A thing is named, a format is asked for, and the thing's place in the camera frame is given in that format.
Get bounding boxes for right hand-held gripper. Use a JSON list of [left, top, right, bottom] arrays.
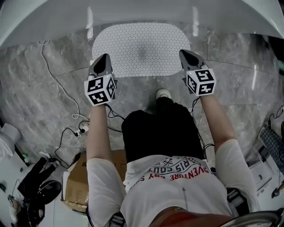
[[178, 49, 217, 97]]

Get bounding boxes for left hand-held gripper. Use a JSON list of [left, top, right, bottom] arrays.
[[83, 53, 118, 107]]

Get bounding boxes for white perforated bath mat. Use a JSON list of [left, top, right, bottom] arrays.
[[91, 22, 192, 78]]

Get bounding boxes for person's left forearm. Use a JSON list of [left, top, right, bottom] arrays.
[[86, 102, 113, 163]]

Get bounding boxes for person's right forearm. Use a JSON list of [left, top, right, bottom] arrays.
[[199, 94, 237, 154]]

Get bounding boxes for white shoe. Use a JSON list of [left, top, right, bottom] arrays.
[[155, 88, 173, 101]]

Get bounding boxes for white bathtub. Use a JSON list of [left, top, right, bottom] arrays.
[[0, 0, 284, 47]]

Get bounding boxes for white power strip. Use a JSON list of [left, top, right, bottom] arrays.
[[75, 124, 90, 137]]

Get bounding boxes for black trousers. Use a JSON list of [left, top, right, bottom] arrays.
[[121, 96, 206, 164]]

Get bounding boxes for white toilet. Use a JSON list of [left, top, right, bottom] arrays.
[[0, 122, 22, 160]]

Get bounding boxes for checkered cloth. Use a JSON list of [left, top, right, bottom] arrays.
[[259, 125, 284, 169]]

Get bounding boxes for large taped cardboard box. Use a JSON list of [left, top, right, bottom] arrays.
[[61, 149, 129, 213]]

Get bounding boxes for black equipment pile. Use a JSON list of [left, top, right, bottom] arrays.
[[16, 157, 63, 227]]

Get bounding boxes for white printed T-shirt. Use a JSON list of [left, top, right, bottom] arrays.
[[86, 139, 260, 227]]

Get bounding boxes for white cable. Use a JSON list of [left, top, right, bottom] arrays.
[[38, 40, 90, 121]]

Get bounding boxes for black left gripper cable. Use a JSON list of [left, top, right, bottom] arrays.
[[103, 103, 125, 134]]

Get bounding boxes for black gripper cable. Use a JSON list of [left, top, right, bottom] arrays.
[[190, 97, 215, 160], [103, 103, 125, 134]]

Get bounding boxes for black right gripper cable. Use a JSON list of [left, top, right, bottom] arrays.
[[190, 97, 215, 160]]

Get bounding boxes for black power cable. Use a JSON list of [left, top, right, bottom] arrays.
[[54, 120, 90, 169]]

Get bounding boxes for grey harness strap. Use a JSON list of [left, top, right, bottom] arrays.
[[108, 211, 127, 227], [225, 187, 249, 217]]

